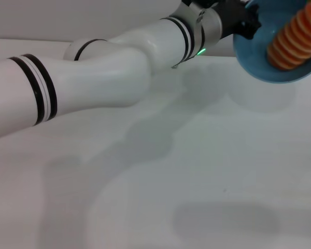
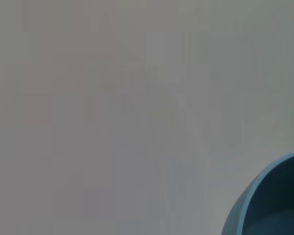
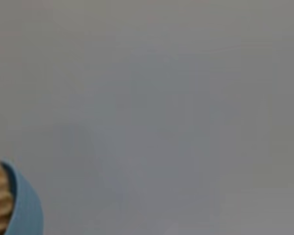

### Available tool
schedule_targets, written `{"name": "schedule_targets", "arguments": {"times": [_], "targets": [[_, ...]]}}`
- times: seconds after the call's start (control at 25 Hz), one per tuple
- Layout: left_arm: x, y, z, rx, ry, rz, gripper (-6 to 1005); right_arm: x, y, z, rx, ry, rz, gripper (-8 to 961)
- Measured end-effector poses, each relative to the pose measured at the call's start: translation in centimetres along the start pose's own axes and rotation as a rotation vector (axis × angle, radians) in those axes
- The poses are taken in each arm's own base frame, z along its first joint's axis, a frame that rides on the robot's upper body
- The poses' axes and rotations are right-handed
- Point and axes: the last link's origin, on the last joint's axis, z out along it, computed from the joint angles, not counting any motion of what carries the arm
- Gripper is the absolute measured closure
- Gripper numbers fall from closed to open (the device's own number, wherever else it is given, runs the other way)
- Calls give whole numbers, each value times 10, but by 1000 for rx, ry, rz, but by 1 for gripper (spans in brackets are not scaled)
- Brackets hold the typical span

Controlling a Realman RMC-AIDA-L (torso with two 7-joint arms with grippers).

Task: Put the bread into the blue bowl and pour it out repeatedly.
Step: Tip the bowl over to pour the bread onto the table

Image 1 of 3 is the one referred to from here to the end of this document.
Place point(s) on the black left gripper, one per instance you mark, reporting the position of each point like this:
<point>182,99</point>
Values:
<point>230,20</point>

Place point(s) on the blue bowl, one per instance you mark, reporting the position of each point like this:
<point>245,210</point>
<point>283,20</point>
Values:
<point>259,59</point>

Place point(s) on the orange striped bread roll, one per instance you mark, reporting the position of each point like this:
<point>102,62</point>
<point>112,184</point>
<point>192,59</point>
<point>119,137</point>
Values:
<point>293,39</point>

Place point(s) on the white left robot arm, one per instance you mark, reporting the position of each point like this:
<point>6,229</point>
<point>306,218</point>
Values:
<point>106,77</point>

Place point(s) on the silver camera mount bracket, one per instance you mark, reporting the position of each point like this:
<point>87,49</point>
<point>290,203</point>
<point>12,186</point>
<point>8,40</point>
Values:
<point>200,15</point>

